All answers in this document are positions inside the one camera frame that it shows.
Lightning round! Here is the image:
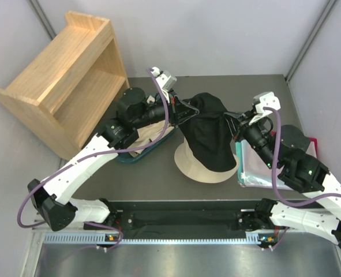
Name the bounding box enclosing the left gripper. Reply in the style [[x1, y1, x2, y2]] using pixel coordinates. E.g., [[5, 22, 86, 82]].
[[132, 88, 198, 129]]

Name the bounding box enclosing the black reversible bucket hat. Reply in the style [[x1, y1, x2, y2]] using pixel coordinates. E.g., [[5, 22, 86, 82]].
[[179, 92, 237, 173]]

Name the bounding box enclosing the beige bucket hat pink lining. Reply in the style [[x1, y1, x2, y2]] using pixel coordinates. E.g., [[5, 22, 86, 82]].
[[174, 140, 239, 184]]

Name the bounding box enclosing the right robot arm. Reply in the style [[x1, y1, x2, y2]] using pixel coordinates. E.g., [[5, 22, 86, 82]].
[[224, 108, 341, 249]]

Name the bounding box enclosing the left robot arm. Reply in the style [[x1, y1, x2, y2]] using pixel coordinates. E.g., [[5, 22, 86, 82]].
[[28, 88, 199, 231]]

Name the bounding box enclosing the teal plastic sheet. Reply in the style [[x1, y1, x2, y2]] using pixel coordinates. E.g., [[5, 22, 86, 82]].
[[235, 142, 245, 187]]

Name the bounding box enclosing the teal plastic basket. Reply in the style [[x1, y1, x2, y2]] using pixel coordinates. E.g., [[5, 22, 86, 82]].
[[114, 92, 177, 166]]

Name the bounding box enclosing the wooden shelf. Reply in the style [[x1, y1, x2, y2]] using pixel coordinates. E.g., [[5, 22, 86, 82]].
[[0, 11, 129, 160]]

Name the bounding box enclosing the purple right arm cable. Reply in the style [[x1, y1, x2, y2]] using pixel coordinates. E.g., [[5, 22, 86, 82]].
[[264, 106, 341, 207]]

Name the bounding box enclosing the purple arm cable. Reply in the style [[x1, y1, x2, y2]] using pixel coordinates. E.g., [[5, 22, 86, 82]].
[[264, 106, 341, 207], [17, 68, 171, 229]]

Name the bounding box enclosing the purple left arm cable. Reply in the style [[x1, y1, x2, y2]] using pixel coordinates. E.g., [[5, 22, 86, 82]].
[[17, 68, 171, 229]]

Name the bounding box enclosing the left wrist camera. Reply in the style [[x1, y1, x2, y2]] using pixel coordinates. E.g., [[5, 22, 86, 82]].
[[156, 68, 177, 92]]

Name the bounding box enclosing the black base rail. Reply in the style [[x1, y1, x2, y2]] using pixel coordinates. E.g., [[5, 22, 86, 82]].
[[83, 199, 283, 240]]

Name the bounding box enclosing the grey cable duct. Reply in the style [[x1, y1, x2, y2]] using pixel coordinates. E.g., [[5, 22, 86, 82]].
[[43, 232, 278, 245]]

